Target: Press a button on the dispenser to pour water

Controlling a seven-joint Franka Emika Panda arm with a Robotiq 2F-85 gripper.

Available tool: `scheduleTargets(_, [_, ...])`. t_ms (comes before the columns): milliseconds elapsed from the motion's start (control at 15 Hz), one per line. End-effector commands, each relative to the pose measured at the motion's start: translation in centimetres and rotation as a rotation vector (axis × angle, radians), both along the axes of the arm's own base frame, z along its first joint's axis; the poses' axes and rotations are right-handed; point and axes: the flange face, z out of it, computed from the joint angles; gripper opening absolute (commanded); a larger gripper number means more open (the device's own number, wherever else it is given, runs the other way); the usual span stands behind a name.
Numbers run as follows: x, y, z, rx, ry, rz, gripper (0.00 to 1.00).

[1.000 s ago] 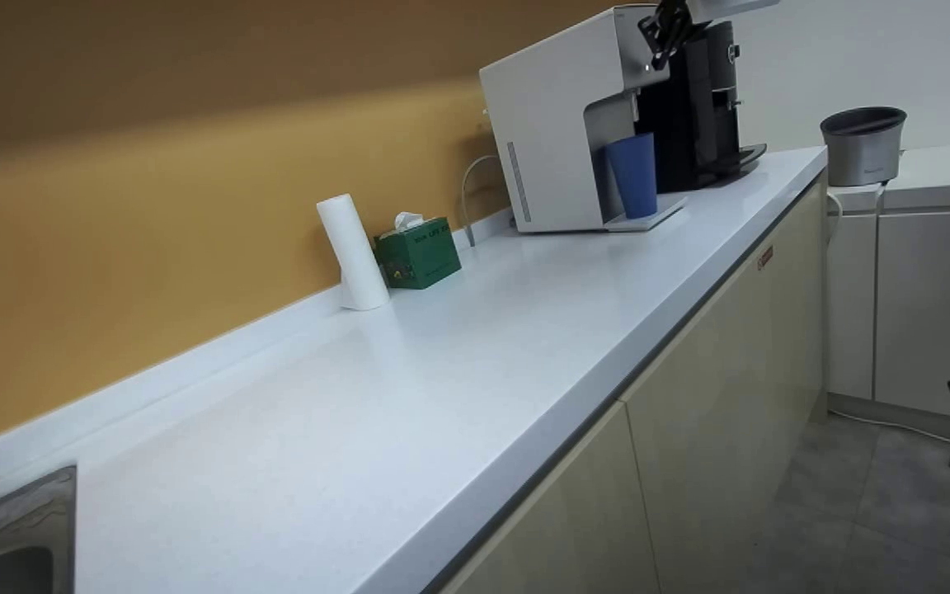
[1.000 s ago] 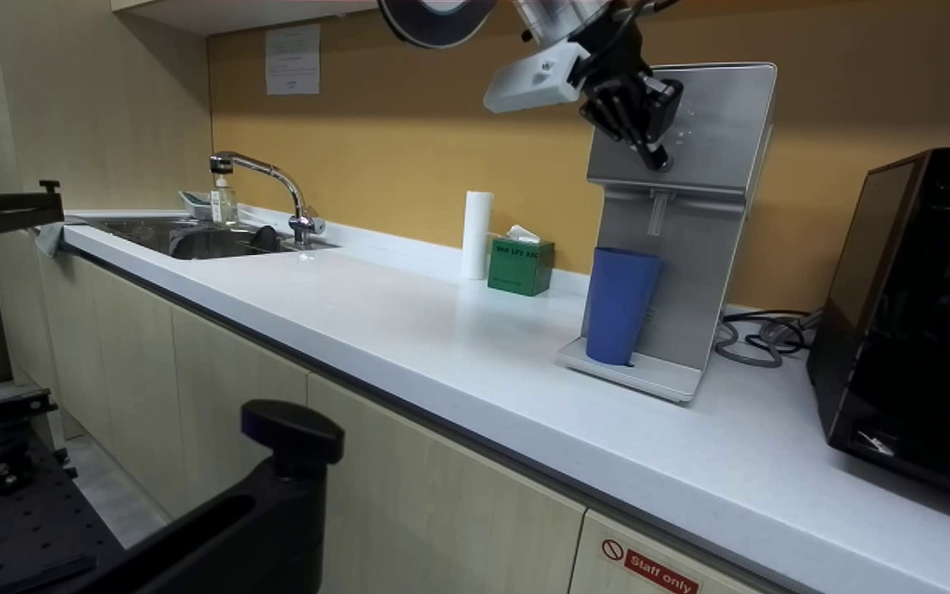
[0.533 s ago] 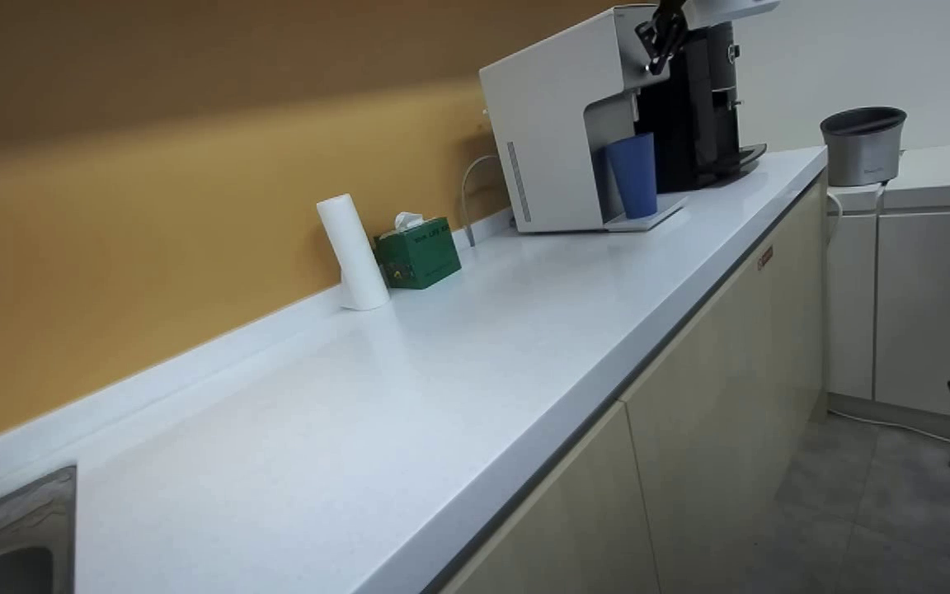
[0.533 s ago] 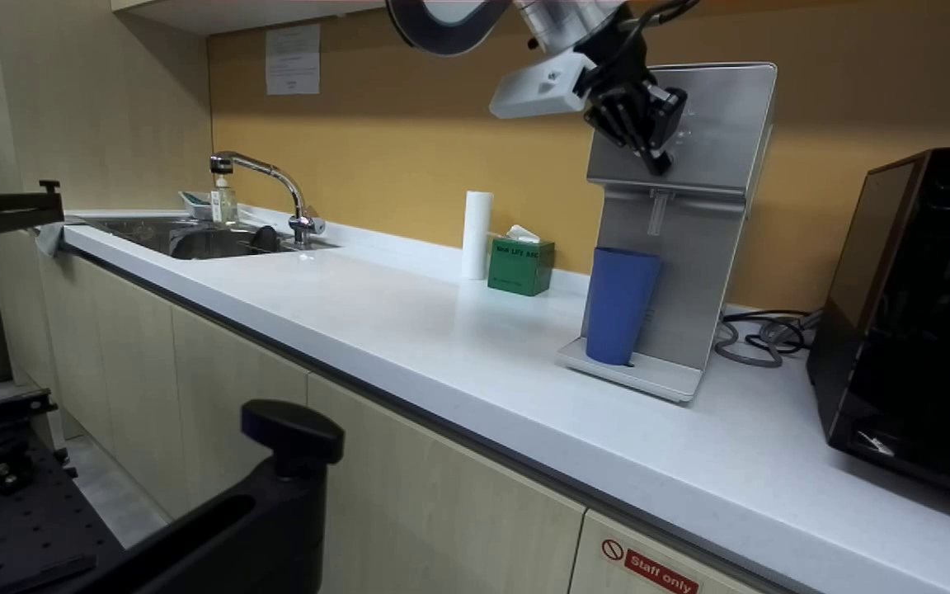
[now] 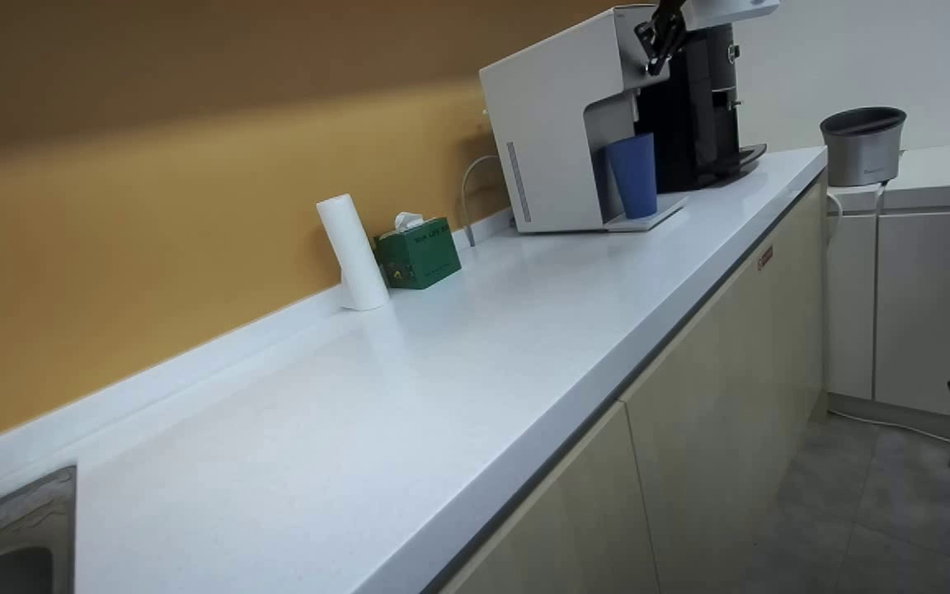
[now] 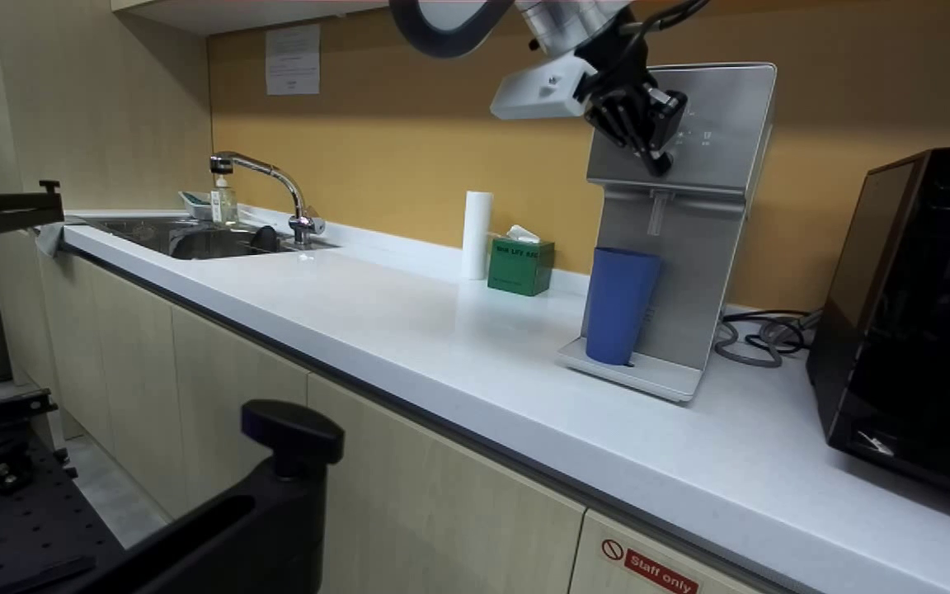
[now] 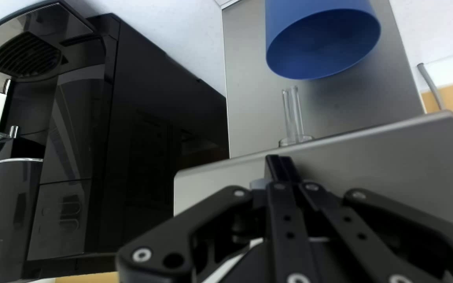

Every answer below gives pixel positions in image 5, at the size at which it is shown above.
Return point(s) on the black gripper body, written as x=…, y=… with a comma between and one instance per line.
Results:
x=669, y=17

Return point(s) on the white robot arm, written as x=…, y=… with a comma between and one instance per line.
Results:
x=729, y=10

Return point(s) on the blue plastic cup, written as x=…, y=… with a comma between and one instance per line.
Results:
x=634, y=171

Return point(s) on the white coffee machine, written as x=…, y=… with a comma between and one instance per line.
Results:
x=553, y=118

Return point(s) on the grey metal bucket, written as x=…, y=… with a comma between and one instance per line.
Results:
x=862, y=148

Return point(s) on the white tissue sheet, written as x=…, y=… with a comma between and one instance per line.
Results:
x=408, y=217

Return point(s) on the green tissue box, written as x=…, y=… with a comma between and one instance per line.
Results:
x=418, y=256

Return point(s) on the beige wide cabinet door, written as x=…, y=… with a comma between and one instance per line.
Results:
x=727, y=373

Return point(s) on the white side cabinet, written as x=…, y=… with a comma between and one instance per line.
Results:
x=938, y=298

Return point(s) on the white paper towel roll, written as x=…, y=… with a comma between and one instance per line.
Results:
x=351, y=250

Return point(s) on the beige narrow cabinet door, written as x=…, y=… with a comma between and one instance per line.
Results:
x=561, y=521

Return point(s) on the stainless steel sink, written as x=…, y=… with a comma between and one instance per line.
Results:
x=9, y=544

